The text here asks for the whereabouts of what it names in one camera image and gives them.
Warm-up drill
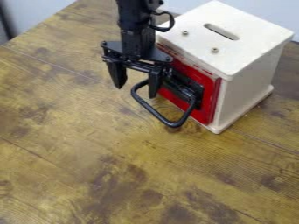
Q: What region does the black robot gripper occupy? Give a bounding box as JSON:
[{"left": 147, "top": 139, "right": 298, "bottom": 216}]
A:
[{"left": 100, "top": 27, "right": 174, "bottom": 98}]

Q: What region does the red wooden drawer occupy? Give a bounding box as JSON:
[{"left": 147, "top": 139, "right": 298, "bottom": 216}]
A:
[{"left": 158, "top": 44, "right": 222, "bottom": 125}]

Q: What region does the black metal drawer handle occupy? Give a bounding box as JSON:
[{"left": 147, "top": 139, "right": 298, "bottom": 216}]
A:
[{"left": 131, "top": 75, "right": 198, "bottom": 129}]

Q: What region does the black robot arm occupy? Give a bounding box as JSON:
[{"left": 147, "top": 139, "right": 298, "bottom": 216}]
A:
[{"left": 100, "top": 0, "right": 175, "bottom": 98}]

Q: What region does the white wooden box cabinet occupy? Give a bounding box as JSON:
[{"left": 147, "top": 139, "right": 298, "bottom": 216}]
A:
[{"left": 156, "top": 0, "right": 294, "bottom": 134}]

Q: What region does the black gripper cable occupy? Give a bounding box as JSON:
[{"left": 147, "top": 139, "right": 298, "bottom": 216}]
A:
[{"left": 150, "top": 10, "right": 176, "bottom": 33}]

